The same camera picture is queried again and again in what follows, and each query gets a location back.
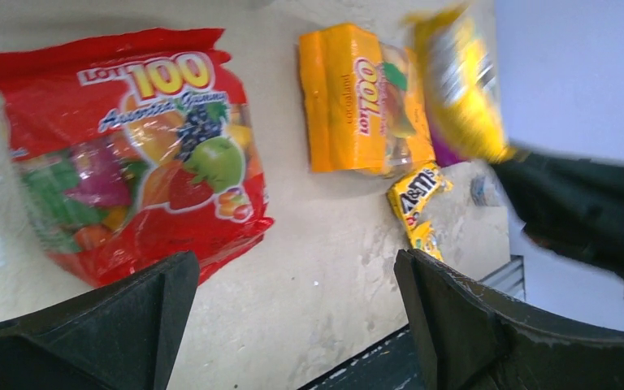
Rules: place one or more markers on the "aluminium frame rail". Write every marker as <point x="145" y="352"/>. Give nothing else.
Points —
<point x="509" y="278"/>

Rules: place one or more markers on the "purple grape gummy bag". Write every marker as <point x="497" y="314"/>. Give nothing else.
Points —
<point x="444" y="156"/>

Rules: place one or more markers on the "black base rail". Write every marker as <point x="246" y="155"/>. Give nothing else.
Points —
<point x="391" y="363"/>

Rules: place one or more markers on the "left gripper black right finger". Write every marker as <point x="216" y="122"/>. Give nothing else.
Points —
<point x="471" y="336"/>

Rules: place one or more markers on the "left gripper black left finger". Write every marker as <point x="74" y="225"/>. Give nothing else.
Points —
<point x="125" y="335"/>

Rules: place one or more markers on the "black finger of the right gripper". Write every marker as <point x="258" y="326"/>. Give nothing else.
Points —
<point x="571" y="206"/>

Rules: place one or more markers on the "clear plastic cup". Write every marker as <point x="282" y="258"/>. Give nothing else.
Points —
<point x="486" y="190"/>

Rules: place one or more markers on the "orange mango gummy bag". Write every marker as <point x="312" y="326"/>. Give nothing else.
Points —
<point x="364" y="103"/>

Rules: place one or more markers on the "yellow m&m's bag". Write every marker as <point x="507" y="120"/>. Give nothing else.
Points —
<point x="460" y="83"/>
<point x="410" y="194"/>
<point x="423" y="237"/>

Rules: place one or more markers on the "red assorted gummy bag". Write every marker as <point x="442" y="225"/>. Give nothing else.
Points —
<point x="131" y="147"/>

